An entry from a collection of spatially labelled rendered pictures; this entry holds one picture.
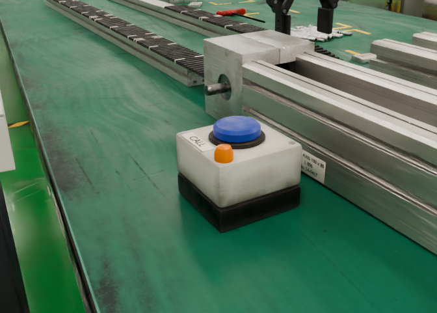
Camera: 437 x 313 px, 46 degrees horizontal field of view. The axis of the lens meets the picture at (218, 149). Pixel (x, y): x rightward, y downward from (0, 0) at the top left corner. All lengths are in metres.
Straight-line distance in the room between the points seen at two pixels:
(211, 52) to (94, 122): 0.17
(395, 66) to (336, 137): 0.22
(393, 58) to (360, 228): 0.28
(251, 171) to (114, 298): 0.14
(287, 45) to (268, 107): 0.10
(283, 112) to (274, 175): 0.11
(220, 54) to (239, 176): 0.23
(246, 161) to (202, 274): 0.09
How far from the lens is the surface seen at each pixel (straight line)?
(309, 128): 0.48
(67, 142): 0.60
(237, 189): 0.40
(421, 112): 0.48
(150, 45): 0.88
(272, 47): 0.58
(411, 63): 0.64
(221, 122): 0.43
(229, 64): 0.58
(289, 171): 0.42
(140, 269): 0.38
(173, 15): 1.24
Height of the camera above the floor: 1.01
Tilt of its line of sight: 25 degrees down
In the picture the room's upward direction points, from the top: 1 degrees counter-clockwise
